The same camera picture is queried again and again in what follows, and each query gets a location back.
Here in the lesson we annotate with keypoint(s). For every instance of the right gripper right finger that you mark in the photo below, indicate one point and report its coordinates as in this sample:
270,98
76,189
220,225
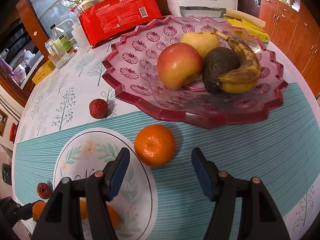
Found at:
260,217

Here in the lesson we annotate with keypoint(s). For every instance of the yellow packet stack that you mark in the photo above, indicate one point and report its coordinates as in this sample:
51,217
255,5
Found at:
254,26

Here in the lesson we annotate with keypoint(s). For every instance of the orange tangerine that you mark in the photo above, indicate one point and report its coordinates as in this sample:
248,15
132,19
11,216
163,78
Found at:
155,145

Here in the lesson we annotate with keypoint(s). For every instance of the red paper cup package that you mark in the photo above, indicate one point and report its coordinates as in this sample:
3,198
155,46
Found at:
109,18

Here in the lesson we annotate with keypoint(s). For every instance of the clear glass tumbler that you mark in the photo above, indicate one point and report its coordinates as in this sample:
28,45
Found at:
58,56

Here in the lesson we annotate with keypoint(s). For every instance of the white squeeze bottle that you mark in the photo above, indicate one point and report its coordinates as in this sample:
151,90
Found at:
79,35

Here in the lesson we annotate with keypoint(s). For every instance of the small tangerine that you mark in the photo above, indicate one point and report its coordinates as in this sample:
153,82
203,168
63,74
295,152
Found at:
37,209

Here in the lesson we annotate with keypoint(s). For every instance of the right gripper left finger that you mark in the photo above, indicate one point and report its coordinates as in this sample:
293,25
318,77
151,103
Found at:
61,217

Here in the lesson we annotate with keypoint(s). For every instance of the red lychee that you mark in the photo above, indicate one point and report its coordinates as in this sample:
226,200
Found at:
43,190
98,108

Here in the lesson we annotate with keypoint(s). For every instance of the red apple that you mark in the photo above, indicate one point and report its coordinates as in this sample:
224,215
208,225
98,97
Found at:
178,65

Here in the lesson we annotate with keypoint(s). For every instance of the overripe brown banana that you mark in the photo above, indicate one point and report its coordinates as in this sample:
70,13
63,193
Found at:
245,77

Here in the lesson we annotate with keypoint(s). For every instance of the pink glass fruit bowl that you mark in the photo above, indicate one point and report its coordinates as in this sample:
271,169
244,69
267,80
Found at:
151,69

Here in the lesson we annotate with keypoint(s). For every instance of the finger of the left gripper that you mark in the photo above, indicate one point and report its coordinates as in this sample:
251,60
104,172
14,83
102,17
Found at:
24,212

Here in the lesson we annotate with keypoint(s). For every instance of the wooden cabinet row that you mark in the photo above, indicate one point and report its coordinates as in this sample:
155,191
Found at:
296,34

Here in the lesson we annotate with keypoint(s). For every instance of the yellow flat box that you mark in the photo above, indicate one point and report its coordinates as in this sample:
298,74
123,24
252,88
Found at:
43,72

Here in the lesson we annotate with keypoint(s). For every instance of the plastic bottle green label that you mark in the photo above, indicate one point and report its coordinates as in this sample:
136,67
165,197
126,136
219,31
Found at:
60,38

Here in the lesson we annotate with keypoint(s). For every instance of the yellow-brown pear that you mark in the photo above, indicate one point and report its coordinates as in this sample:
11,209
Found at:
203,41

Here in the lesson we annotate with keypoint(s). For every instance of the dark avocado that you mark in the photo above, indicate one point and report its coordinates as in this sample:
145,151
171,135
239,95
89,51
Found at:
217,62

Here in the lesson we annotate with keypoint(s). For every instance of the tree print tablecloth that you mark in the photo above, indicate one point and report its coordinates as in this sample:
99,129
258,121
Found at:
57,137

